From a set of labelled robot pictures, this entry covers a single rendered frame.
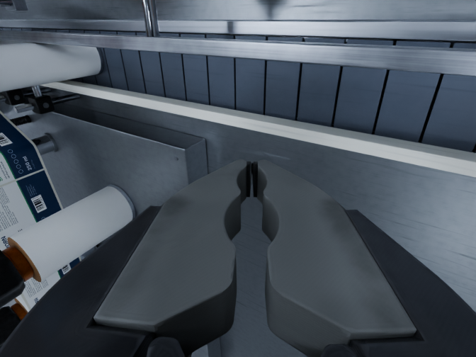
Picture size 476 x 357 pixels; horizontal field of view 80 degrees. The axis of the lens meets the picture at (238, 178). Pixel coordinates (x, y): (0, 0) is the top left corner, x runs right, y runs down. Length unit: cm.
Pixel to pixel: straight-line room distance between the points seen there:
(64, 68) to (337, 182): 39
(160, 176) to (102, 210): 14
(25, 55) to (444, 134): 46
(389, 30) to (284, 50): 10
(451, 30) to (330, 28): 9
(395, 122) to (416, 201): 12
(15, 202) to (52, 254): 24
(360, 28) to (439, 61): 10
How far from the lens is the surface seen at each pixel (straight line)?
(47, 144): 76
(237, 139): 42
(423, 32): 28
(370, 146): 27
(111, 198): 60
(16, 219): 77
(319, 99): 30
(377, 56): 20
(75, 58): 48
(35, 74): 46
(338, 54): 21
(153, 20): 30
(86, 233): 57
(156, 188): 52
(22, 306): 95
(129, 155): 54
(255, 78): 33
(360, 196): 39
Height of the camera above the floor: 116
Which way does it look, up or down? 47 degrees down
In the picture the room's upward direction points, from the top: 128 degrees counter-clockwise
